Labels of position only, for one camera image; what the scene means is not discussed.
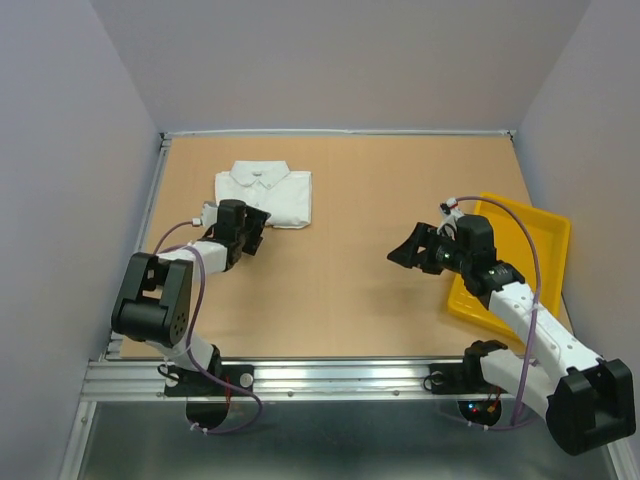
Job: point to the yellow plastic tray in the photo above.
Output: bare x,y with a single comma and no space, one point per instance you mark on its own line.
512,222

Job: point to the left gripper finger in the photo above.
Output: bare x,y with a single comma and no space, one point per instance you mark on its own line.
247,242
255,221

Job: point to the white long sleeve shirt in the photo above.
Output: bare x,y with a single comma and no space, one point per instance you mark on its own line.
270,186

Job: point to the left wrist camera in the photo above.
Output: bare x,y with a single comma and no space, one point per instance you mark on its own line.
208,216

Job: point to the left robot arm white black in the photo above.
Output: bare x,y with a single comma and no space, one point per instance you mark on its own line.
162,292

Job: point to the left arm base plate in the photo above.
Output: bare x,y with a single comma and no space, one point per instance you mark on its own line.
208,404

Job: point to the aluminium mounting rail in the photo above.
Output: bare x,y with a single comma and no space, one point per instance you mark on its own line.
341,379

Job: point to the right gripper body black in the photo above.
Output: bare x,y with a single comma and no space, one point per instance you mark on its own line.
449,257

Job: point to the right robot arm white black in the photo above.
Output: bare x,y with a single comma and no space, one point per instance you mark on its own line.
585,400

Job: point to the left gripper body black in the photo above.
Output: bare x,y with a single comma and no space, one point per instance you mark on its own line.
239,238

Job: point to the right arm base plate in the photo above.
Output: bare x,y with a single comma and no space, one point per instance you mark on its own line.
479,403

